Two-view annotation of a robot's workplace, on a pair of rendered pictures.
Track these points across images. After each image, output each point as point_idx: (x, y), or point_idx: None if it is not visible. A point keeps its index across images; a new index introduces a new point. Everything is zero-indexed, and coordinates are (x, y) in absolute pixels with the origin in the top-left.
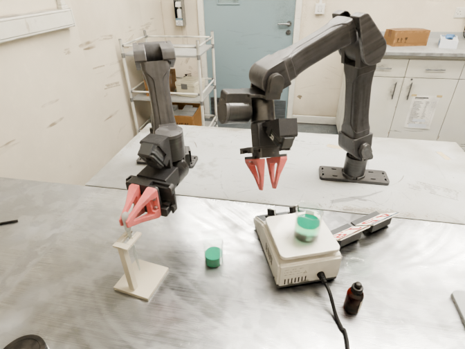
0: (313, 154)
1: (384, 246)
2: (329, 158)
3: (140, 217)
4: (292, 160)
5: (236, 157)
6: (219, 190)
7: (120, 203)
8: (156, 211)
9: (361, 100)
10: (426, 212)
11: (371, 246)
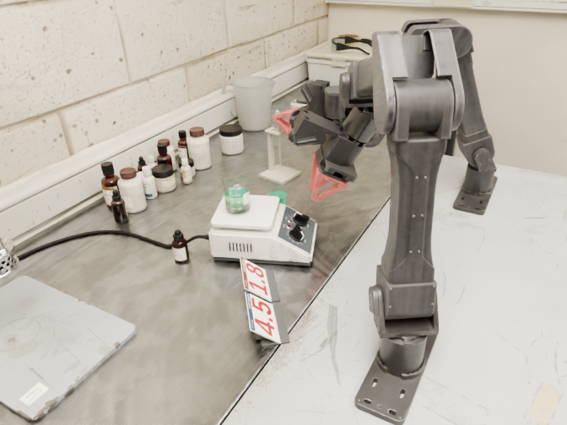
0: (501, 344)
1: (226, 315)
2: (477, 362)
3: (283, 124)
4: (473, 306)
5: (485, 248)
6: None
7: (384, 167)
8: (288, 130)
9: (391, 201)
10: (256, 408)
11: (233, 304)
